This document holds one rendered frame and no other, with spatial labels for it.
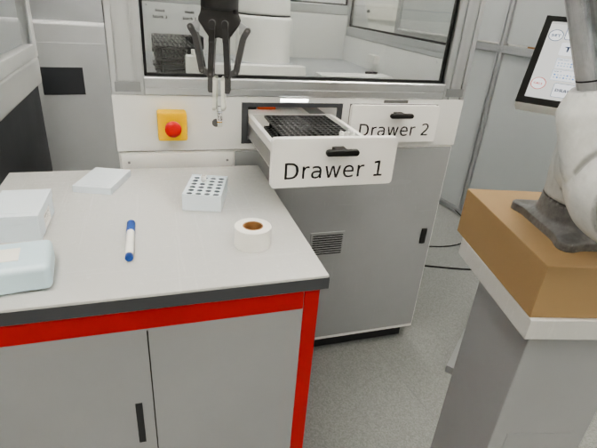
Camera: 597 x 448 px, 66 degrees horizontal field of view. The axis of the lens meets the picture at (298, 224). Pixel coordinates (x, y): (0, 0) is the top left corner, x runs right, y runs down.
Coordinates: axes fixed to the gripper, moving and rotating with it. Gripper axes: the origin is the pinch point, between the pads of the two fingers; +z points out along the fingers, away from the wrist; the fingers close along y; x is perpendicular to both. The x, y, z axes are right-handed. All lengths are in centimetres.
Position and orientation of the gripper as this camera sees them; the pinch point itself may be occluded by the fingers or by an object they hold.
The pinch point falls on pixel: (218, 92)
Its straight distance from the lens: 104.2
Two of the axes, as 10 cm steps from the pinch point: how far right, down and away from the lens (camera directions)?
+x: 0.2, 4.5, -8.9
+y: -10.0, -0.7, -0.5
